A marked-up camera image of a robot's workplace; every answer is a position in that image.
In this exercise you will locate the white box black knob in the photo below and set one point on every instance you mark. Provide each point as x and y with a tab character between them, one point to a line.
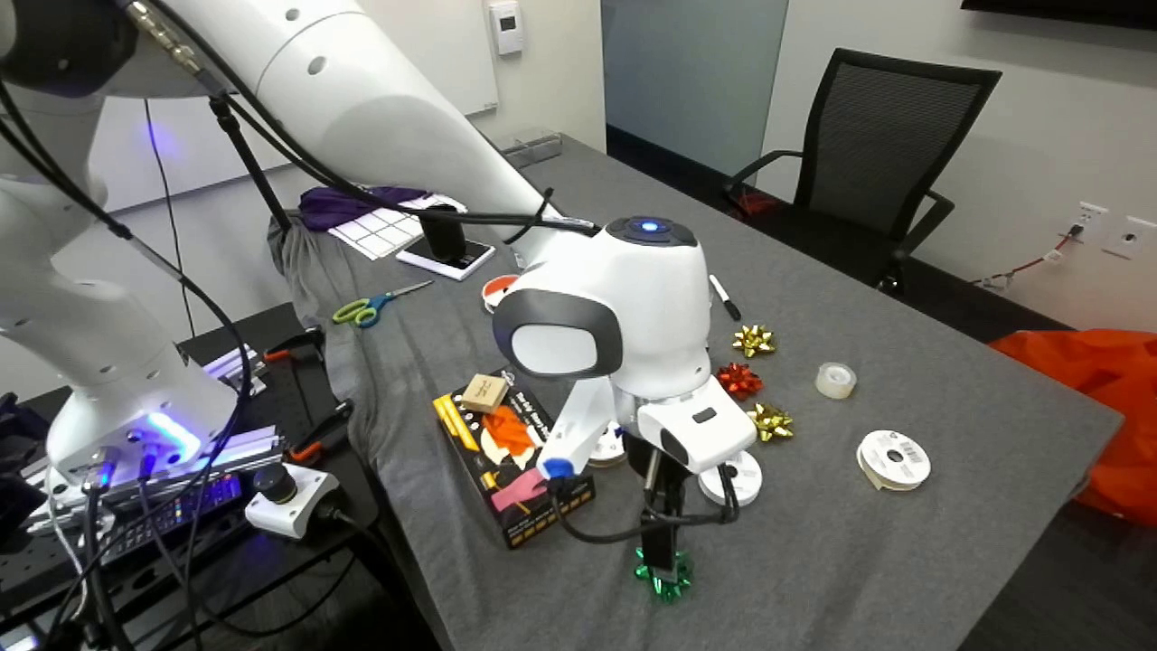
291	499

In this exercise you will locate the orange bag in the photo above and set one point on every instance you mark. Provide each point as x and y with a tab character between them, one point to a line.
1096	384

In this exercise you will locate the black box colourful print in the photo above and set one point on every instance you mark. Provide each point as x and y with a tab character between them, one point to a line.
481	435

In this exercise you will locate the black mug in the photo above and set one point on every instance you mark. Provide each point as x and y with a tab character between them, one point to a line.
443	245

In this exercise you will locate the black stand pole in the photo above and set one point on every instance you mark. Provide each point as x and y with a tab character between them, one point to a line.
246	158

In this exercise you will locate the green gift bow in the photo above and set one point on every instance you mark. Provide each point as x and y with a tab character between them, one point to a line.
662	582

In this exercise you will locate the orange black hand tool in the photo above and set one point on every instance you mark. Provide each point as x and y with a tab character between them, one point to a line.
294	347
319	435

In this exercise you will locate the large blue green scissors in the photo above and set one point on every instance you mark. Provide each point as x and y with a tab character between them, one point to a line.
362	314

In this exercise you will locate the red ribbon spool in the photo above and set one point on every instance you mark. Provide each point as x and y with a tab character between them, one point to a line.
495	291

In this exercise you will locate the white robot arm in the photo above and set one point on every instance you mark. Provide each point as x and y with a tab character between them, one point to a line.
362	95

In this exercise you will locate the gold gift bow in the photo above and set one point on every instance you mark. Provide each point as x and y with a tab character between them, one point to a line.
752	340
772	425

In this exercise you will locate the black office chair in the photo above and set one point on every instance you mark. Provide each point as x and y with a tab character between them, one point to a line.
891	133

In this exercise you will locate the red gift bow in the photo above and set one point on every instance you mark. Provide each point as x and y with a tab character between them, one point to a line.
738	382

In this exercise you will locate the white tablet device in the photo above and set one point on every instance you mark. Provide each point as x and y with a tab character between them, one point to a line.
466	262

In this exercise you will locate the white wall thermostat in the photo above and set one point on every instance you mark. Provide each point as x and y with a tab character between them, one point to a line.
508	24

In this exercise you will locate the white wall outlet plate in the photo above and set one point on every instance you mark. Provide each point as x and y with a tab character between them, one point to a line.
1128	236

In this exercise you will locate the purple cloth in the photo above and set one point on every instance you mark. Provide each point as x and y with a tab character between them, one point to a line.
338	205

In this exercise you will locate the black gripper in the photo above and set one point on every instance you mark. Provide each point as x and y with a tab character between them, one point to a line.
668	493

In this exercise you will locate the black wall television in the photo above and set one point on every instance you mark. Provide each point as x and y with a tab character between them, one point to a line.
1060	9

